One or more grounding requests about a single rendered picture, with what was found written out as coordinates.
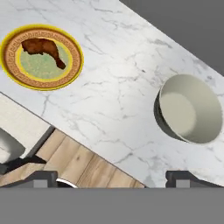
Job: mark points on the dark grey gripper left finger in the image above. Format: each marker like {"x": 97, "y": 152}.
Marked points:
{"x": 43, "y": 176}

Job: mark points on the brown chicken drumstick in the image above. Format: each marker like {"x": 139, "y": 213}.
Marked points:
{"x": 40, "y": 46}

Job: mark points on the pale grey bowl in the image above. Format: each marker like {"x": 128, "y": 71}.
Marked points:
{"x": 189, "y": 113}

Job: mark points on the grey rounded object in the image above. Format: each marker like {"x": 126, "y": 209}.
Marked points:
{"x": 8, "y": 145}

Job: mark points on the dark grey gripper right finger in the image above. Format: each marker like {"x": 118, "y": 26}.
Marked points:
{"x": 178, "y": 176}

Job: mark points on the yellow rimmed patterned plate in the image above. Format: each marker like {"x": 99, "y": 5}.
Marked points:
{"x": 43, "y": 78}

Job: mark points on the white and black round object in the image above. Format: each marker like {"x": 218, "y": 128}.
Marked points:
{"x": 65, "y": 183}

